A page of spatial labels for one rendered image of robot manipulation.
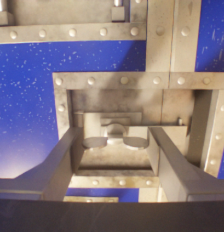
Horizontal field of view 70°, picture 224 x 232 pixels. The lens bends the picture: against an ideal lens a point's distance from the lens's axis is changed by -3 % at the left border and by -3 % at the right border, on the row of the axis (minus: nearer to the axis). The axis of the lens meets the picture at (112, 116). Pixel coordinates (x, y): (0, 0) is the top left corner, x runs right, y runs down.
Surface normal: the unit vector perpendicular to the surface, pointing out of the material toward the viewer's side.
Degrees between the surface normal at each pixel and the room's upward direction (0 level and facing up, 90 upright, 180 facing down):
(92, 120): 90
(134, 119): 90
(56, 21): 90
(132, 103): 90
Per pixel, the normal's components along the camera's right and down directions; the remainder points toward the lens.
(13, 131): -0.02, 0.29
